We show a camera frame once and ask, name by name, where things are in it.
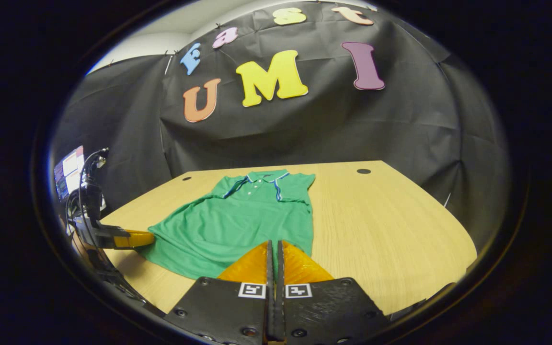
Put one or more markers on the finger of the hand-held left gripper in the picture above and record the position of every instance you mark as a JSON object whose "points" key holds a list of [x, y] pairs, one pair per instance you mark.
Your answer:
{"points": [[113, 236]]}

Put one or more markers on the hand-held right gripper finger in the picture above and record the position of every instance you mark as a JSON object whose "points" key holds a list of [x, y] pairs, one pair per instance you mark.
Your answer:
{"points": [[270, 306], [280, 268]]}

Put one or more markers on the green T-shirt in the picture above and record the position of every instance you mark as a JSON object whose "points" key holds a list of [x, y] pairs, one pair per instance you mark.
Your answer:
{"points": [[237, 225]]}

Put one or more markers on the computer monitor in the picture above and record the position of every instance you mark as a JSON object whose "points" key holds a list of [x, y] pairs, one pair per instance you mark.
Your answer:
{"points": [[70, 167]]}

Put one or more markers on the black backdrop cloth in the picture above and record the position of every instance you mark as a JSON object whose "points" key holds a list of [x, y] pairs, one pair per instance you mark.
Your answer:
{"points": [[328, 129]]}

